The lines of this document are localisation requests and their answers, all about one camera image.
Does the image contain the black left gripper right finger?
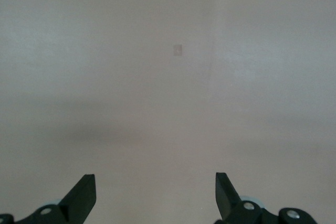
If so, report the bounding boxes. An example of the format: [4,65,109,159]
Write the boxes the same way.
[214,172,317,224]

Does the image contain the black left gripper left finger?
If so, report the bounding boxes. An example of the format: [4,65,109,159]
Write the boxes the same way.
[0,174,97,224]

